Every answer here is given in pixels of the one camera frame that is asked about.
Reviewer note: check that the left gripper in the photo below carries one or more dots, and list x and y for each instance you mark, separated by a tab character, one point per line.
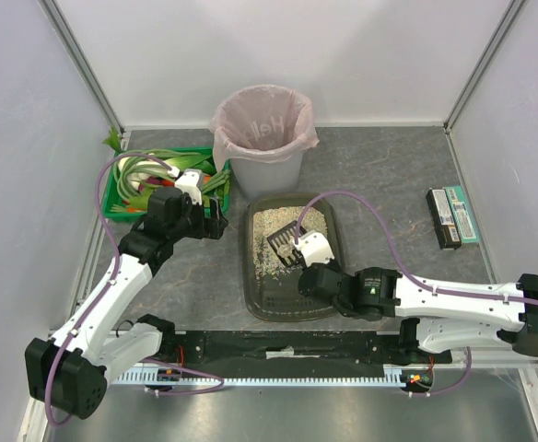
216	220

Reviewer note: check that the black slotted litter scoop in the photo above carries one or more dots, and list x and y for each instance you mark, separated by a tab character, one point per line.
285	235

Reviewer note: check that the clumped litter lumps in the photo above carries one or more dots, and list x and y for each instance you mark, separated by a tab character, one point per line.
284	251

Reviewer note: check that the dark translucent litter box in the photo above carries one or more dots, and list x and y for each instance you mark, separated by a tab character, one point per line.
270	288

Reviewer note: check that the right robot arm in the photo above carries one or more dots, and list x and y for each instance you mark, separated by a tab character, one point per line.
436	316

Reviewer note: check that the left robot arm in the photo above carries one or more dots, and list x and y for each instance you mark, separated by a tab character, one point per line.
72	370

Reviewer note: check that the pile of pellet cat litter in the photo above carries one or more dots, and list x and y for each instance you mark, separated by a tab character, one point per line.
265	223

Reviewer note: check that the black cardboard box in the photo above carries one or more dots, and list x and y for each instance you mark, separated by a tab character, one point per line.
444	224

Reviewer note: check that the teal cardboard box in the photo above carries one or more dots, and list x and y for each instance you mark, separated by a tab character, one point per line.
463	215

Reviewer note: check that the green long beans bundle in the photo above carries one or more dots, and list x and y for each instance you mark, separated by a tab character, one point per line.
216	181

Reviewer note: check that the grey trash bin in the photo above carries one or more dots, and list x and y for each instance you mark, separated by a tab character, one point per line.
260	173

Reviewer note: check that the green plastic crate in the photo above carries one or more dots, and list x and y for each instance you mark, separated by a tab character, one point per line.
114	210

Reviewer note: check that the bundle of green onions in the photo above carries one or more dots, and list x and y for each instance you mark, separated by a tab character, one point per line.
136	178

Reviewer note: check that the pink plastic bin liner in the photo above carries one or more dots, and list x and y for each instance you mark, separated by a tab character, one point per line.
264	123

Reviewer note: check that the green leafy vegetable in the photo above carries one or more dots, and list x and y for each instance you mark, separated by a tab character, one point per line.
113	140

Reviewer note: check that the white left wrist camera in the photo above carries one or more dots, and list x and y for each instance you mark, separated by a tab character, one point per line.
190	183

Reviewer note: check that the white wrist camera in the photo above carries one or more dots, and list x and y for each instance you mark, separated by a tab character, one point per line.
190	183
313	247

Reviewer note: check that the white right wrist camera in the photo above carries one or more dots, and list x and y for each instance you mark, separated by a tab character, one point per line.
313	247

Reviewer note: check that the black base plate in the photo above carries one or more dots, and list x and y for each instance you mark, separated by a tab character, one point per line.
203	347

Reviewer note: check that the white slotted cable duct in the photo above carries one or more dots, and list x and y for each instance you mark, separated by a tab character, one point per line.
152	376

